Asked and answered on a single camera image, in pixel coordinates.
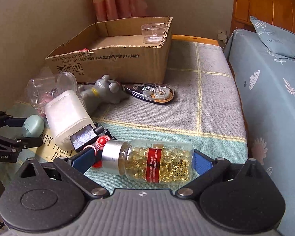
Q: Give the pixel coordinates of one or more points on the mint green oval case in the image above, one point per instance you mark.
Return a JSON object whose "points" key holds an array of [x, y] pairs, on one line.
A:
{"points": [[33, 126]]}

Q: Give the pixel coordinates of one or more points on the black toy train block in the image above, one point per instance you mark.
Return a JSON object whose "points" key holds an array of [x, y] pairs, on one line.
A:
{"points": [[89, 137]]}

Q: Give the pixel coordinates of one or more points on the wooden bed headboard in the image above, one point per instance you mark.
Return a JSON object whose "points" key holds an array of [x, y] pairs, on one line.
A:
{"points": [[280, 13]]}

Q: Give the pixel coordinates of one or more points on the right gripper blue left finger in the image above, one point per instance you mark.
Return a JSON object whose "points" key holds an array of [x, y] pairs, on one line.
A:
{"points": [[72, 170]]}

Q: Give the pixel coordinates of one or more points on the white wall socket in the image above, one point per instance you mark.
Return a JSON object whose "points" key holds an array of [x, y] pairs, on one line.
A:
{"points": [[222, 36]]}

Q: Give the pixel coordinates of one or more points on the grey bear figurine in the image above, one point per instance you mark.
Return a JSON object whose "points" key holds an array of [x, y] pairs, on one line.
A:
{"points": [[105, 90]]}

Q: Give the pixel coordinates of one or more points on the glass bottle of golden capsules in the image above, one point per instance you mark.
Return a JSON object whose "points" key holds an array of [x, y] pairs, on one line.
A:
{"points": [[149, 161]]}

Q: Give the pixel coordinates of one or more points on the pink keychain charm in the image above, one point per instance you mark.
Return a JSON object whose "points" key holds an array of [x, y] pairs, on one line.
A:
{"points": [[46, 98]]}

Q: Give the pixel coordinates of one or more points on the red toy train block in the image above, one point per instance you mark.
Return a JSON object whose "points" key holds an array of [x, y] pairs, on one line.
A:
{"points": [[86, 50]]}

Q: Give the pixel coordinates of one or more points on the clear round plastic cup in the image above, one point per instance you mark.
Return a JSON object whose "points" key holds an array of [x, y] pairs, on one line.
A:
{"points": [[38, 86]]}

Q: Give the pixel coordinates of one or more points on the blue patterned bed sheet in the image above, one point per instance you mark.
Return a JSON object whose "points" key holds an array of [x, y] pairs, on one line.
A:
{"points": [[266, 86]]}

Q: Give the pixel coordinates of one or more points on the grey green checked blanket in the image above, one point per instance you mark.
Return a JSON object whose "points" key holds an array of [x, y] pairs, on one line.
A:
{"points": [[205, 111]]}

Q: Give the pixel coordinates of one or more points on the white translucent plastic jar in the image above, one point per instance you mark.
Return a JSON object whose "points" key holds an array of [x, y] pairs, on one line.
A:
{"points": [[65, 116]]}

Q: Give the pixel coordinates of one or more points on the open cardboard box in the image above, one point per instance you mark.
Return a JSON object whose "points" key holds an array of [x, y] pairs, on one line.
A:
{"points": [[119, 51]]}

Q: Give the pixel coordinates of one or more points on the blue patterned pillow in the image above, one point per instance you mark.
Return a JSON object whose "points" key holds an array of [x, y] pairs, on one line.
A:
{"points": [[279, 41]]}

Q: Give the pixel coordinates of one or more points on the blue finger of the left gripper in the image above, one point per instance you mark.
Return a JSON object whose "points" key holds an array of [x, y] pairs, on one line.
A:
{"points": [[20, 143], [7, 120]]}

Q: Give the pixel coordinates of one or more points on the black correction tape dispenser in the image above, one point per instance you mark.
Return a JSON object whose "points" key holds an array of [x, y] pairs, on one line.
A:
{"points": [[151, 92]]}

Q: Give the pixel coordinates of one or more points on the clear square plastic container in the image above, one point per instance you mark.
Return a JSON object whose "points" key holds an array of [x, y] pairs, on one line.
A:
{"points": [[152, 33]]}

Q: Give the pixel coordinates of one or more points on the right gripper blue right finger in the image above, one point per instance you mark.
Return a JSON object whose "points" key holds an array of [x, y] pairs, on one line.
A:
{"points": [[210, 171]]}

